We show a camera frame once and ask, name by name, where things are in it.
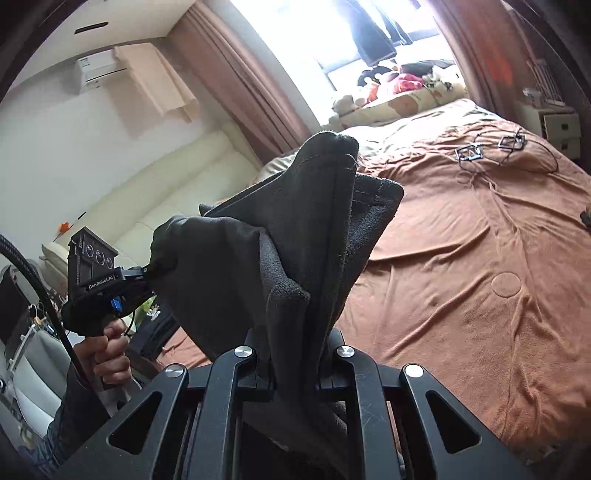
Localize grey t-shirt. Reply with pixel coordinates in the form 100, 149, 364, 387
150, 131, 404, 472

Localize white wall air conditioner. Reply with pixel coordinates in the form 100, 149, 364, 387
74, 48, 127, 93

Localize white bedside table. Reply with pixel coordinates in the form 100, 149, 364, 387
514, 59, 583, 160

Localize left pink curtain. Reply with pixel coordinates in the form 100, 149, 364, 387
167, 1, 311, 162

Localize cream padded headboard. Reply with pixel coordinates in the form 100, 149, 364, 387
40, 122, 263, 294

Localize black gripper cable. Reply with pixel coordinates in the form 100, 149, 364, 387
0, 232, 89, 384

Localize cream cloth hanging on wall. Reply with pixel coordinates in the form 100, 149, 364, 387
114, 43, 199, 123

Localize black cable on bed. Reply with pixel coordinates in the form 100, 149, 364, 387
454, 128, 562, 179

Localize pink curtain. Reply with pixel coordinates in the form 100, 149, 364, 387
167, 1, 311, 162
429, 0, 534, 121

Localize green plush toy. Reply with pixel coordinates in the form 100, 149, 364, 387
134, 296, 160, 325

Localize plush toys on windowsill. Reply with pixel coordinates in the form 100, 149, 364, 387
332, 60, 468, 118

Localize beige patterned pillow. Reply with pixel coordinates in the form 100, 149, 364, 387
328, 82, 469, 131

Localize right pink curtain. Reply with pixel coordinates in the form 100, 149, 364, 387
429, 0, 534, 121

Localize dark hanging garment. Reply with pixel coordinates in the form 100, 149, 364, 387
342, 1, 397, 67

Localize person's left hand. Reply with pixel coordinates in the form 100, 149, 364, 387
74, 319, 132, 385

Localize folded black clothes stack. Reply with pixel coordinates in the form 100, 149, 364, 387
129, 298, 179, 361

